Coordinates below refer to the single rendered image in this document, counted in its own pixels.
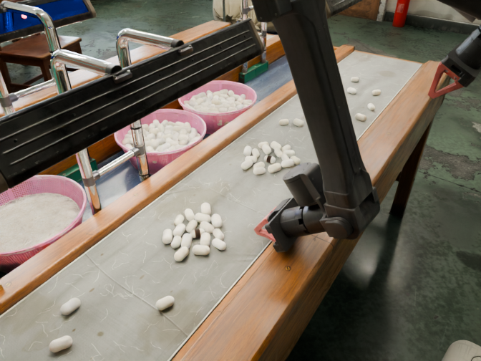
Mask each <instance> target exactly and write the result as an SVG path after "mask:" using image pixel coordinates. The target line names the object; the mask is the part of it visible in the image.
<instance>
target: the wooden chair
mask: <svg viewBox="0 0 481 361"><path fill-rule="evenodd" d="M19 1H26V0H12V1H10V2H14V3H15V2H19ZM58 37H59V42H60V45H61V48H62V49H65V50H67V51H71V52H75V53H77V54H82V50H81V47H80V42H81V41H82V38H79V37H66V36H59V35H58ZM50 59H51V53H49V46H48V43H47V38H46V35H45V34H40V33H38V34H33V35H31V36H29V37H26V38H24V39H21V40H19V41H17V42H14V43H12V44H9V45H6V46H5V47H1V46H0V71H1V74H2V77H3V79H4V82H5V85H6V88H7V90H8V93H9V94H11V93H15V92H18V91H19V90H21V89H28V88H30V87H33V85H30V84H32V83H34V82H36V81H37V80H40V79H41V78H44V82H47V81H49V80H52V76H51V73H50V70H49V69H51V67H50ZM6 62H7V63H13V64H24V65H30V66H36V67H40V68H41V71H42V73H41V74H38V75H37V76H35V77H33V78H31V79H30V80H27V81H26V82H23V83H22V84H18V83H13V82H11V78H10V76H9V71H8V68H7V65H6ZM77 70H79V68H76V67H67V71H70V72H74V71H77Z"/></svg>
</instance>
